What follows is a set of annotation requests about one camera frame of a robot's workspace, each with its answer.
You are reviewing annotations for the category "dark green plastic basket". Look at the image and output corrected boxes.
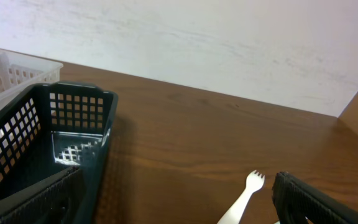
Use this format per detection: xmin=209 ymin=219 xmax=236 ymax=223
xmin=0 ymin=82 xmax=118 ymax=223

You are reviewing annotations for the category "white plastic fork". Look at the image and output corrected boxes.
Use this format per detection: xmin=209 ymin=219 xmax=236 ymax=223
xmin=218 ymin=170 xmax=265 ymax=224

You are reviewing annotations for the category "clear white plastic basket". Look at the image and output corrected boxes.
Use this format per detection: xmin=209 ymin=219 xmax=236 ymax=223
xmin=0 ymin=50 xmax=63 ymax=110

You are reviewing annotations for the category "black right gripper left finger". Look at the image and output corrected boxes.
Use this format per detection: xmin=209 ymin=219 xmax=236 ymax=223
xmin=0 ymin=167 xmax=86 ymax=223

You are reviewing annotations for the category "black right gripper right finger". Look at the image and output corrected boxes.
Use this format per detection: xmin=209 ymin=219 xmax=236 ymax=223
xmin=272 ymin=172 xmax=358 ymax=224

